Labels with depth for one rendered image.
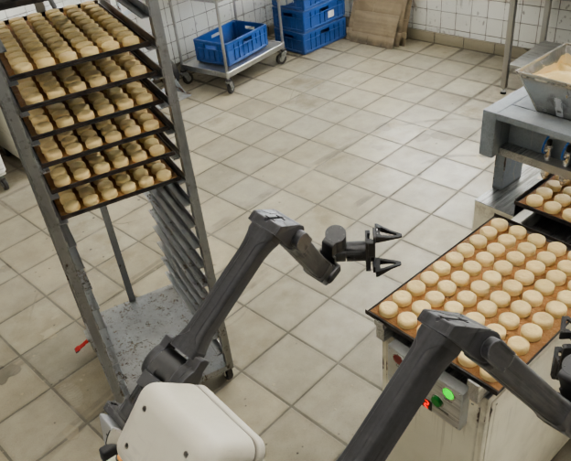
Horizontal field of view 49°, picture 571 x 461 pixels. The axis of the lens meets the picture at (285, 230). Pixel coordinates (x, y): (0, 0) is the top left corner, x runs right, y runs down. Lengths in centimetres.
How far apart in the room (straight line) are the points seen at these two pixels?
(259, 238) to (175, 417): 42
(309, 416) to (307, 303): 67
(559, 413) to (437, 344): 40
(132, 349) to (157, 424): 175
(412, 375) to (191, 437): 36
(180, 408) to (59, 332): 225
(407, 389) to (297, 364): 179
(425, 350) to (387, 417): 12
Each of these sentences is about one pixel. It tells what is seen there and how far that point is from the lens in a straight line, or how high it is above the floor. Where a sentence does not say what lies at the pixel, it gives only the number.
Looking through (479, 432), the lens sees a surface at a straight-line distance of 171.
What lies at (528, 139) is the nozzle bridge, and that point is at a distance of 215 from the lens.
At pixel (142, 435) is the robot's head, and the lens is 111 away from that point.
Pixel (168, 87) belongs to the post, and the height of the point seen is 137.
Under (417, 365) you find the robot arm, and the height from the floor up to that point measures 130.
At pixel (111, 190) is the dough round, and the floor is 106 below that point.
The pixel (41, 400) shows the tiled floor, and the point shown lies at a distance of 300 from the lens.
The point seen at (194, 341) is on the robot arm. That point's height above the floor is 117.
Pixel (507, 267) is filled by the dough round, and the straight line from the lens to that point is 184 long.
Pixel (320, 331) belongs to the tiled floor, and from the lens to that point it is 293.
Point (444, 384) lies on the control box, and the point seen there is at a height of 83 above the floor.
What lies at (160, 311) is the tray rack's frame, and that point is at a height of 15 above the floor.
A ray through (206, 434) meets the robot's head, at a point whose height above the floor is 126.
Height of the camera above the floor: 206
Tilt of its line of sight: 35 degrees down
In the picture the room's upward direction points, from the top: 7 degrees counter-clockwise
